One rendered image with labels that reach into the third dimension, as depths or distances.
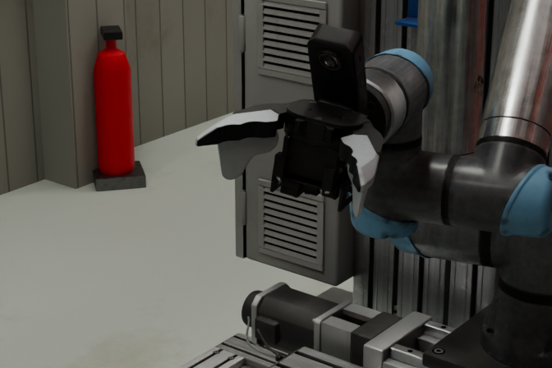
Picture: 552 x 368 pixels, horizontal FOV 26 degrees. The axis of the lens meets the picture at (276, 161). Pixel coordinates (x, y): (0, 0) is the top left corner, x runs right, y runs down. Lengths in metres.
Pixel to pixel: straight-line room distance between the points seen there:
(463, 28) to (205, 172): 3.24
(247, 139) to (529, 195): 0.31
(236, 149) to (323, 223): 0.79
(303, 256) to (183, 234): 2.19
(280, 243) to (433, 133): 0.48
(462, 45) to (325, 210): 0.47
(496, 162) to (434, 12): 0.29
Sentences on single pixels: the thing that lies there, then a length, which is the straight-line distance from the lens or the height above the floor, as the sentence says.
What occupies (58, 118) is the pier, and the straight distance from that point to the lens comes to 4.49.
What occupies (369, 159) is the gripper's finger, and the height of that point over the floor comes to 1.23.
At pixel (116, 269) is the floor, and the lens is 3.82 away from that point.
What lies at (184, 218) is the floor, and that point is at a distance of 4.19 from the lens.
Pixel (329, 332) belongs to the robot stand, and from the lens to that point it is 1.75.
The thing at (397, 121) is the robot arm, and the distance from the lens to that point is 1.18.
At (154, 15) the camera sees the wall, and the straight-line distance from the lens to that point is 4.92.
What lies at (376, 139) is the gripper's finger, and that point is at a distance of 1.05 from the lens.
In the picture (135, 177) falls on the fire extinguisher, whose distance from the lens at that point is 4.48.
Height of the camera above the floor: 1.56
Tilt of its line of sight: 19 degrees down
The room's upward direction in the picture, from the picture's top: straight up
